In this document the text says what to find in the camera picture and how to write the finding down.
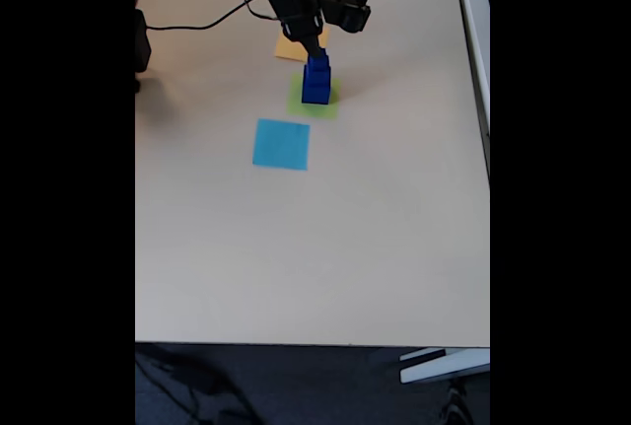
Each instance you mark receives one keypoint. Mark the orange paper square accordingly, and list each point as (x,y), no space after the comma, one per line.
(286,48)

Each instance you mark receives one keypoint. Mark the small blue cube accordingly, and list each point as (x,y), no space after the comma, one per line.
(315,66)

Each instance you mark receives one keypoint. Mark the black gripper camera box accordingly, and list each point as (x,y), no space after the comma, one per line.
(345,6)

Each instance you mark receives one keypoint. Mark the large blue cube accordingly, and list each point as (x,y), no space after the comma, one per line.
(315,94)

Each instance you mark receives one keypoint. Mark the white neighbouring table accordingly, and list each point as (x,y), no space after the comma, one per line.
(475,40)

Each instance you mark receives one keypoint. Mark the green paper square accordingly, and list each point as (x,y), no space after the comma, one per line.
(325,110)

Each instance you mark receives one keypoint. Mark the light blue paper square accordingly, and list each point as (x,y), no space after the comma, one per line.
(281,145)

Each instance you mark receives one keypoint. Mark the white table leg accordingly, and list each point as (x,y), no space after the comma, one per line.
(443,366)

